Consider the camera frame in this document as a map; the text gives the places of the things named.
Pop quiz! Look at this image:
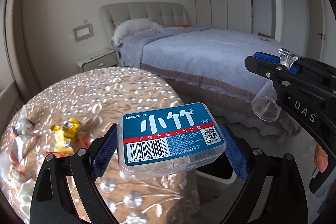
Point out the yellow snack wrapper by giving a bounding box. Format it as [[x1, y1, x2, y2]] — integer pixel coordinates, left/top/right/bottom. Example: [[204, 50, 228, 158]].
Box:
[[50, 118, 81, 155]]

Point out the framed wall switch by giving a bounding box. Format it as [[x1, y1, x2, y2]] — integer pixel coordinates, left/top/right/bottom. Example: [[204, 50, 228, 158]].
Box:
[[73, 23, 94, 42]]

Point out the floral beige tablecloth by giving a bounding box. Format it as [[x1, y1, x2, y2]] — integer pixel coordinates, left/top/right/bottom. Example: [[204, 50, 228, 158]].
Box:
[[0, 66, 202, 224]]

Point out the clear plastic cup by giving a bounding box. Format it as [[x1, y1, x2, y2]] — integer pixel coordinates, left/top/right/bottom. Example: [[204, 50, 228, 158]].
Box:
[[251, 48, 289, 122]]

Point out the blue floss pick box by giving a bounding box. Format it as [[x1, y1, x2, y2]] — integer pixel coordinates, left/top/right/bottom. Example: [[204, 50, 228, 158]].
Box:
[[117, 102, 227, 180]]

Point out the pink white wrapper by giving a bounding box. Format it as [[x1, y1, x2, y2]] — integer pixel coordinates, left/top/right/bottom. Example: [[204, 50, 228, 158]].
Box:
[[9, 134, 40, 164]]

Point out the grey white crumpled wrapper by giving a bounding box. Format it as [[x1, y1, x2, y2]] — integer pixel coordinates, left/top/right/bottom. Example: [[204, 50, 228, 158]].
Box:
[[12, 106, 35, 136]]

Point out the white crumpled tissue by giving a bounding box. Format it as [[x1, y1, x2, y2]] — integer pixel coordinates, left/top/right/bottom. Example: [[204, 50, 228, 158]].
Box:
[[17, 178, 35, 223]]

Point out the person's right hand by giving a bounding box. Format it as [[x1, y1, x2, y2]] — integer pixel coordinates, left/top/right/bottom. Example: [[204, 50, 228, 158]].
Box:
[[314, 143, 328, 173]]

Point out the beige tufted headboard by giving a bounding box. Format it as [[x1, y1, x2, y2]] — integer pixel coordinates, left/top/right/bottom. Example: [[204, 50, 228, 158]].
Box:
[[100, 2, 189, 43]]

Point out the grey room door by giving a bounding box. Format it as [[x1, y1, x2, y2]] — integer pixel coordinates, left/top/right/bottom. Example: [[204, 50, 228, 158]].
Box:
[[281, 0, 325, 60]]

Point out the white fluffy pillow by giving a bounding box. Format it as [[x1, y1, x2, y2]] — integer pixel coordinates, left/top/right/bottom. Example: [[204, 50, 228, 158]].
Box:
[[112, 18, 164, 47]]

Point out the white bedside nightstand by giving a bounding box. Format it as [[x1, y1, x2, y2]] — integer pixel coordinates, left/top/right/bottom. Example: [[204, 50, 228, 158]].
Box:
[[76, 49, 120, 73]]

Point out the bed with lavender cover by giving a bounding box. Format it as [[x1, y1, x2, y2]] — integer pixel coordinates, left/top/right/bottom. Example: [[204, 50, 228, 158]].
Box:
[[111, 25, 301, 135]]

